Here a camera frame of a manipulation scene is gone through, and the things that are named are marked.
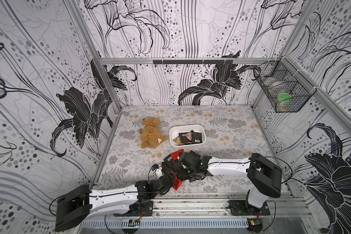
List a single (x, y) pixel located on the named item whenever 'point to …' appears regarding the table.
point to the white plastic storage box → (174, 131)
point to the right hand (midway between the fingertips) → (181, 174)
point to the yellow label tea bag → (178, 141)
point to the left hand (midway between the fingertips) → (175, 183)
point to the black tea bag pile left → (169, 166)
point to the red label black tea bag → (182, 139)
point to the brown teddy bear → (151, 136)
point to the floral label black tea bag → (189, 136)
